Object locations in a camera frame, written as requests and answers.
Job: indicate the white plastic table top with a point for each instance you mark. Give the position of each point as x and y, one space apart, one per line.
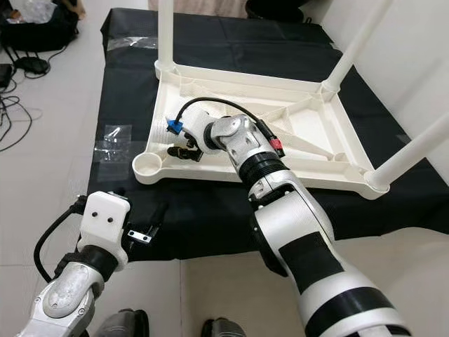
330 98

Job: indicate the wide clear tape patch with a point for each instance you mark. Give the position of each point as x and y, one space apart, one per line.
121 151

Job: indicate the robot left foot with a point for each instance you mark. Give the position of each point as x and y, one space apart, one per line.
123 324

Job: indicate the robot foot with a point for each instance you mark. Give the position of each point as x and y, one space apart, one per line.
123 324
224 328

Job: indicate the long clear tape strip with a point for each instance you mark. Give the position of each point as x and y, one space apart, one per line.
133 43

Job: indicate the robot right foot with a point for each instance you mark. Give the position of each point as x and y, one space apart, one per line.
224 328

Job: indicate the black tablecloth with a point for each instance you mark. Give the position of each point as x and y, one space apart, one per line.
252 38

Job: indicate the beige woven bench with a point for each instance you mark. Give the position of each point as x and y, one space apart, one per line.
196 7

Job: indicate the oval black power adapter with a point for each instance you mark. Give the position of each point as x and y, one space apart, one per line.
34 65

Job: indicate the large black bowl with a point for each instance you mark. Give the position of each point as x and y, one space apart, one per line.
277 10

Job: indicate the black open bag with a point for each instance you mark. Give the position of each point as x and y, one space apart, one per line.
35 35

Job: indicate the square black power adapter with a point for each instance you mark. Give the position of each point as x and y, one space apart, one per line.
5 75

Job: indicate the clear plastic bag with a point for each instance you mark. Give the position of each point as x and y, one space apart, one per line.
38 8

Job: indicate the small clear tape piece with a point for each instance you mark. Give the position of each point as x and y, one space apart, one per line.
403 138

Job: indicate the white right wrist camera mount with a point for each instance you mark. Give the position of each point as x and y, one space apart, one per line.
193 123

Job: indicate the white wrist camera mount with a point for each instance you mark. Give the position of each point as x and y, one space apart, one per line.
105 225
193 123

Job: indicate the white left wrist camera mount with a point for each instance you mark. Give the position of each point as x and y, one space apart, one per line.
105 225

